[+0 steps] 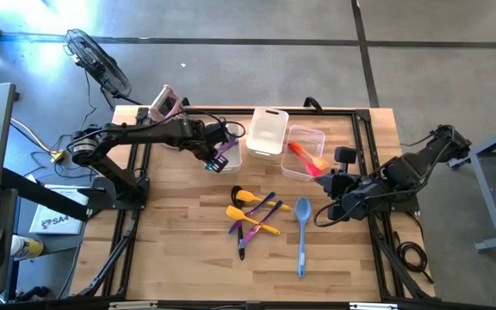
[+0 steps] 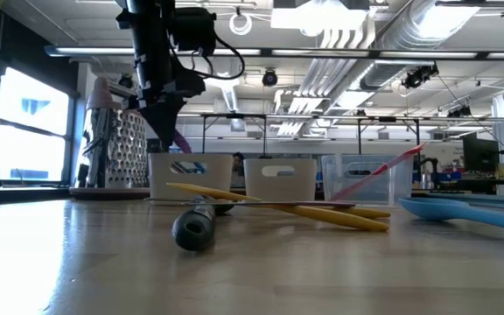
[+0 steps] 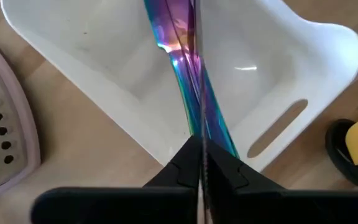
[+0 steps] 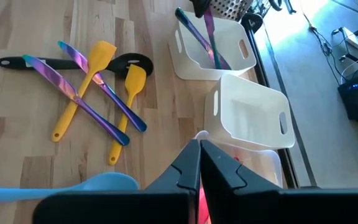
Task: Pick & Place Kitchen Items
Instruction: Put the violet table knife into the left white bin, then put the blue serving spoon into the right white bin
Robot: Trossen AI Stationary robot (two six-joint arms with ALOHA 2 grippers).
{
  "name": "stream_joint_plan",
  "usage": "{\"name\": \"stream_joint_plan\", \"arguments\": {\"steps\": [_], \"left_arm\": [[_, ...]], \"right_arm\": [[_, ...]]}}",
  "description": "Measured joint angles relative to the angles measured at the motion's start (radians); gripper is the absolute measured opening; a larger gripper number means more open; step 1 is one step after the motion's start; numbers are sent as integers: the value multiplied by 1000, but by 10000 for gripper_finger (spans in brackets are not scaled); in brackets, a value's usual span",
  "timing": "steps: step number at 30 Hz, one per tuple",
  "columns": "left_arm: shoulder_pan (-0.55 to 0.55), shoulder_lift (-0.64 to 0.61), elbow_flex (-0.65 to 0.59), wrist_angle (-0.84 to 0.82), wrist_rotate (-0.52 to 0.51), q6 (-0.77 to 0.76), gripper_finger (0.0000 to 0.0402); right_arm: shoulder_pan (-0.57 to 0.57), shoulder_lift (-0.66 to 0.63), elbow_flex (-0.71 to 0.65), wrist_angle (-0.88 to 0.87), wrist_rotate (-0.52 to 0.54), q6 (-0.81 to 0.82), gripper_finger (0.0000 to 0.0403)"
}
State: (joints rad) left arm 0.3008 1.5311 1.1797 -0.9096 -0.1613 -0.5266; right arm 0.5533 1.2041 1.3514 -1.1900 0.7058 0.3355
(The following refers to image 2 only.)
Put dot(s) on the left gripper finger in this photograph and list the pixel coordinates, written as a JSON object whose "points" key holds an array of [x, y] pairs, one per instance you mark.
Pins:
{"points": [[174, 118], [156, 122]]}

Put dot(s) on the red silicone spatula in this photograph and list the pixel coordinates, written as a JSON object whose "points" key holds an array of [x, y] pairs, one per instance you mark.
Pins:
{"points": [[392, 164]]}

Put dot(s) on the blue silicone spoon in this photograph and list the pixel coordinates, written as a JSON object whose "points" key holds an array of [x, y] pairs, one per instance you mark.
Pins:
{"points": [[453, 212]]}

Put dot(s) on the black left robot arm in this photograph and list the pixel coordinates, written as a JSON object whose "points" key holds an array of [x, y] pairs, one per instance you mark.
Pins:
{"points": [[149, 44]]}

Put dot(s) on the black rectangular box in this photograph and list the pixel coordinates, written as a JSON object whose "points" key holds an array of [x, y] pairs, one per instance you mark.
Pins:
{"points": [[152, 148]]}

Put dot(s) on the steel box grater pink top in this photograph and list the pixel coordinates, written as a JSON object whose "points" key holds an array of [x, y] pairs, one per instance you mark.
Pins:
{"points": [[121, 153]]}

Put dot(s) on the person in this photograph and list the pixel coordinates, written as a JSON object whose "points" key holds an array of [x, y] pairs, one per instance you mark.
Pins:
{"points": [[238, 162]]}

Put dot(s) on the translucent white plastic bin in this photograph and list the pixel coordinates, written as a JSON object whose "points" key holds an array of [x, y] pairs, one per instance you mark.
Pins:
{"points": [[217, 188]]}

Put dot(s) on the black slotted spoon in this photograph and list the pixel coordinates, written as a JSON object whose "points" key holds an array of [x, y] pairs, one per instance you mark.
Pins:
{"points": [[193, 229]]}

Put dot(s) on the opaque white plastic bin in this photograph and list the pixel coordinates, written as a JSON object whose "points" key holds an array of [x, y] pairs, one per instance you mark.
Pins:
{"points": [[278, 188]]}

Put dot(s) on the black light bar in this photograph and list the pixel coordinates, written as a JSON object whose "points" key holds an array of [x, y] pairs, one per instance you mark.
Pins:
{"points": [[300, 52]]}

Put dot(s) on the clear plastic bin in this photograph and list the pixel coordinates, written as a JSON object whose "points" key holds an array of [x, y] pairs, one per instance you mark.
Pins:
{"points": [[401, 184]]}

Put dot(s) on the black monitor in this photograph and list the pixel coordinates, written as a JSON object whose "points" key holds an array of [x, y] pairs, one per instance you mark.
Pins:
{"points": [[479, 153]]}

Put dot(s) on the black hanging camera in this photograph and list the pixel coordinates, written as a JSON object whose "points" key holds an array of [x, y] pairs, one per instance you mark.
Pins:
{"points": [[418, 78], [125, 81]]}

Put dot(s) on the black background table frame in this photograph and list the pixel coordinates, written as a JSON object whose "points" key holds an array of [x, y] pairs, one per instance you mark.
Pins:
{"points": [[234, 115]]}

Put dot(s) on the black dome camera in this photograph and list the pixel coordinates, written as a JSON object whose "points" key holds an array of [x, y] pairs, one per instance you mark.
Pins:
{"points": [[270, 79]]}

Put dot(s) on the black aluminium table frame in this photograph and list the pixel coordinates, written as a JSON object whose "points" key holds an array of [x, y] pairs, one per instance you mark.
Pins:
{"points": [[24, 195]]}

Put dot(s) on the silver ventilation duct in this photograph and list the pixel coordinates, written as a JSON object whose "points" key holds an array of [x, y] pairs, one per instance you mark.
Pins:
{"points": [[409, 35]]}

